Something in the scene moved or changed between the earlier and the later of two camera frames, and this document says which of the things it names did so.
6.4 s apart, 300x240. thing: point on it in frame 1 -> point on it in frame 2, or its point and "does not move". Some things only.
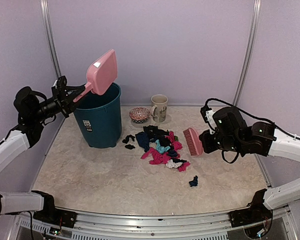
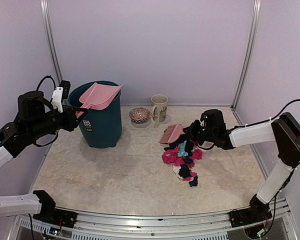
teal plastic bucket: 100,118 does not move
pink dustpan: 101,75 -> 98,96
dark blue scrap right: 194,182 does not move
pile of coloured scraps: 161,147 -> 183,161
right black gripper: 209,147 -> 190,131
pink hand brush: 194,142 -> 171,133
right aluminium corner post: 253,34 does not move
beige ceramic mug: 159,107 does not move
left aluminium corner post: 44,6 does not move
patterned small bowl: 139,115 does not move
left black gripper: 63,100 -> 70,122
